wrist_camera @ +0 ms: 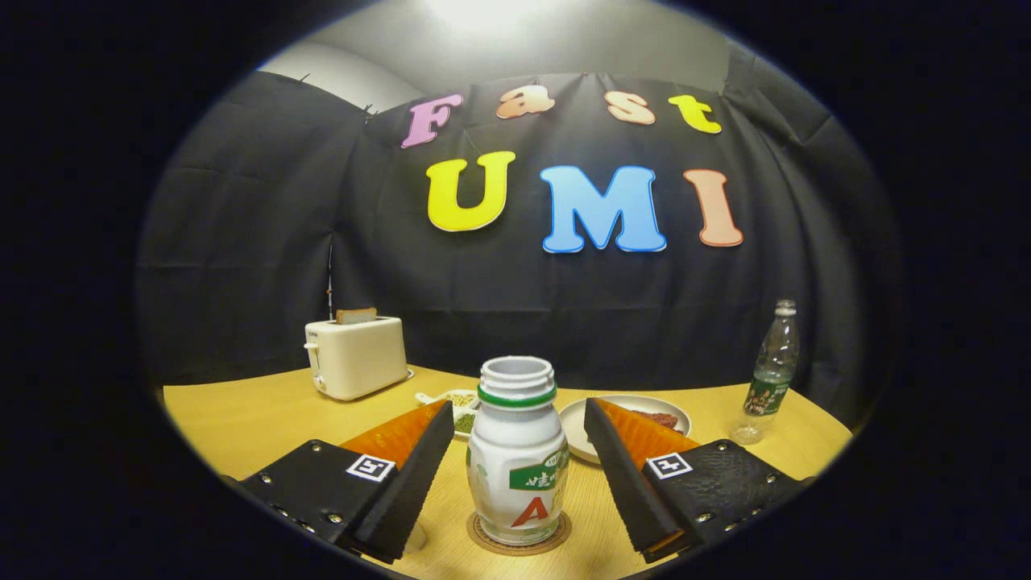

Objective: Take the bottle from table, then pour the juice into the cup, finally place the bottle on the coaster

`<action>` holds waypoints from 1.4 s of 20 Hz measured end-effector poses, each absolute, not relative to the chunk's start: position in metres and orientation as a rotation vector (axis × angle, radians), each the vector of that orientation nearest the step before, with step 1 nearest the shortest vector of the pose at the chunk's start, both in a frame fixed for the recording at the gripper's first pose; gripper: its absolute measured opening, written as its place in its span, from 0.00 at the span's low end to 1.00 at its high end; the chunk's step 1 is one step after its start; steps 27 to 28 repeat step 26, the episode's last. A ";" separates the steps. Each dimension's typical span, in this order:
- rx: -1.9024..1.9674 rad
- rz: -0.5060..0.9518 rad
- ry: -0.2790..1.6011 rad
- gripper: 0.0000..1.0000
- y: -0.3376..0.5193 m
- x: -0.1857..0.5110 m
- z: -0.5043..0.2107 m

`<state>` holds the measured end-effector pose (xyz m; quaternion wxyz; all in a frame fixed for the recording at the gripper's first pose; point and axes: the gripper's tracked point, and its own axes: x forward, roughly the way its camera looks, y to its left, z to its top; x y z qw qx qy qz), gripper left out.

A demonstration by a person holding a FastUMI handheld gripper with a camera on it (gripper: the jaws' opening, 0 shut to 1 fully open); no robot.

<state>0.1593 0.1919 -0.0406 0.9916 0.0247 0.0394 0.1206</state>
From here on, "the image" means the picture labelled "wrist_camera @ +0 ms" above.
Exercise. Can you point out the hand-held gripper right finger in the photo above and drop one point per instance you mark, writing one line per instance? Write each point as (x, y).
(628, 491)

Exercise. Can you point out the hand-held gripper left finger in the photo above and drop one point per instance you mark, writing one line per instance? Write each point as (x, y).
(399, 499)

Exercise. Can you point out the round cork coaster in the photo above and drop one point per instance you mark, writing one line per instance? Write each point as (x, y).
(519, 550)

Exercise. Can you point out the clear plastic water bottle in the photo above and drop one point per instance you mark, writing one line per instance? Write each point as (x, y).
(765, 387)

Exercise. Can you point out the red meat slices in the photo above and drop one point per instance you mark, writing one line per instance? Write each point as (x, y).
(656, 419)

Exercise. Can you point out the round white plate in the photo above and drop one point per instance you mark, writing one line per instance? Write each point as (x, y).
(576, 427)

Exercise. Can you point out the pile of green beans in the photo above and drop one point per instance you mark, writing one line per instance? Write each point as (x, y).
(465, 423)

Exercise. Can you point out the small white divided dish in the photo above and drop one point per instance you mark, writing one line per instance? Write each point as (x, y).
(427, 397)

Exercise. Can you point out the cream toaster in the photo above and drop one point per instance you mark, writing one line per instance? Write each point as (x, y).
(362, 358)

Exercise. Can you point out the wooden table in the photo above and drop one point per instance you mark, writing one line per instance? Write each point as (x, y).
(266, 419)

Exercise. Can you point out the bread slice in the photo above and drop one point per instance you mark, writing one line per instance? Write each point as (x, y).
(356, 316)

